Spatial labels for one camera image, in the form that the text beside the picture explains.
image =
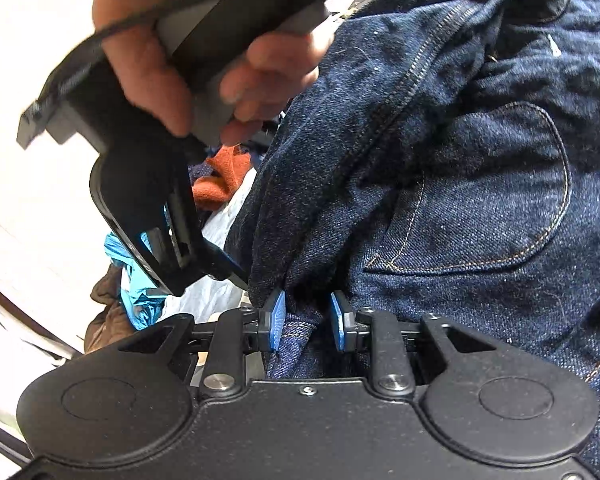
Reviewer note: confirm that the rust orange sweater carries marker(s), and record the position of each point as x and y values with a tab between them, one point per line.
220	180

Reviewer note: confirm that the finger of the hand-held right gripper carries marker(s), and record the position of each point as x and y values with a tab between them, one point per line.
225	265

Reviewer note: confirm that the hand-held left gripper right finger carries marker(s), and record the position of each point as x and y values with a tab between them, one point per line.
337	322

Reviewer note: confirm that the person's right hand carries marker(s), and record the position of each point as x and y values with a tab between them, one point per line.
145	75

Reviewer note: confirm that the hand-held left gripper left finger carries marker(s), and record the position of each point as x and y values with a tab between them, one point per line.
277	322

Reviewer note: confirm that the dark blue denim jacket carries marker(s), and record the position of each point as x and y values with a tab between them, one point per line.
430	160

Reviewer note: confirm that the brown puffer coat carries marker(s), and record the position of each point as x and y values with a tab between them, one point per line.
105	325

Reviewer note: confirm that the bright blue jacket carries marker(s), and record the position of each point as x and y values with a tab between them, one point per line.
132	305

